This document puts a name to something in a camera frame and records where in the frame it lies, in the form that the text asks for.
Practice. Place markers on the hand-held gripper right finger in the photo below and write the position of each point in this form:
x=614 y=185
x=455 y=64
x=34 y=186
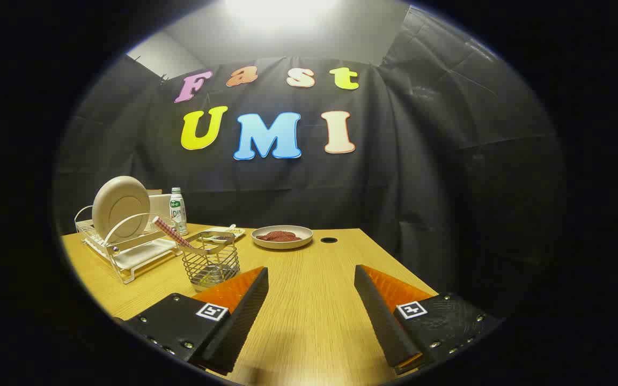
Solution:
x=381 y=316

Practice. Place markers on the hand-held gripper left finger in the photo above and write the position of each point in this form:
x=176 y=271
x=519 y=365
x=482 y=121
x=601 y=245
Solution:
x=242 y=316

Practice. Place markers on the beige round plate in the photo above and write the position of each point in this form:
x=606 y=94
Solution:
x=121 y=206

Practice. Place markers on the beige plate with patties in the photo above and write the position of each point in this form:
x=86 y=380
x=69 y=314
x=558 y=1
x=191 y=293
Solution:
x=282 y=245

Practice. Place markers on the white divided bean tray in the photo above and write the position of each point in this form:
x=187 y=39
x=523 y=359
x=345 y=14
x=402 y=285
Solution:
x=234 y=234

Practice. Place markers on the brown meat patty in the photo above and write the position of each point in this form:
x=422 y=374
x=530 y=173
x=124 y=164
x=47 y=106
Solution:
x=290 y=236
x=267 y=236

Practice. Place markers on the white bottle green label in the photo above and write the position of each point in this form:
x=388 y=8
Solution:
x=178 y=212

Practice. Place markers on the black backdrop cloth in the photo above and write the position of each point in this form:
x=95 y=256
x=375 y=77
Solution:
x=395 y=187

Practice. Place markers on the white toaster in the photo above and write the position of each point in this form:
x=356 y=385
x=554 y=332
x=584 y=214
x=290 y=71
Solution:
x=160 y=209

